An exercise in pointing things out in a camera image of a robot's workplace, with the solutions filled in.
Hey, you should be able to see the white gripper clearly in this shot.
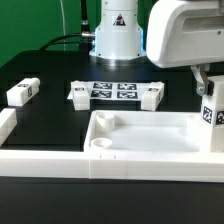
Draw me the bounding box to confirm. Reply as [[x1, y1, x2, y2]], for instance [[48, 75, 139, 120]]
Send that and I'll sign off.
[[146, 0, 224, 96]]

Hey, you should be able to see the white desk top tray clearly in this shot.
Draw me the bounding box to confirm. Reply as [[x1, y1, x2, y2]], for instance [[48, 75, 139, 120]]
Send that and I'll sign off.
[[84, 110, 210, 153]]

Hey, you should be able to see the white front fence bar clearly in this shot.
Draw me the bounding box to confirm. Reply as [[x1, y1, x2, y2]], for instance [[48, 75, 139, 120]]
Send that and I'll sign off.
[[0, 150, 224, 183]]

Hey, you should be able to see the fiducial marker sheet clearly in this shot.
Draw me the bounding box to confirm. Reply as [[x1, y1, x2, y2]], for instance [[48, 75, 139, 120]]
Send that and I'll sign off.
[[67, 81, 158, 101]]

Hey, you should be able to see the white left fence block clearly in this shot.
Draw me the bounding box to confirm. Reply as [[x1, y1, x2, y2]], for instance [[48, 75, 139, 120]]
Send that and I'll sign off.
[[0, 108, 17, 147]]

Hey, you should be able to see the black cable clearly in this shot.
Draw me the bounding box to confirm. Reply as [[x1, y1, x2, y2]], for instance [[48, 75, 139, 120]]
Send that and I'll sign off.
[[39, 0, 98, 52]]

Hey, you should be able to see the white thin cable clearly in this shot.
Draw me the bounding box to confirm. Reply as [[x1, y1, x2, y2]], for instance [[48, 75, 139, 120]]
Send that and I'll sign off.
[[59, 0, 67, 52]]

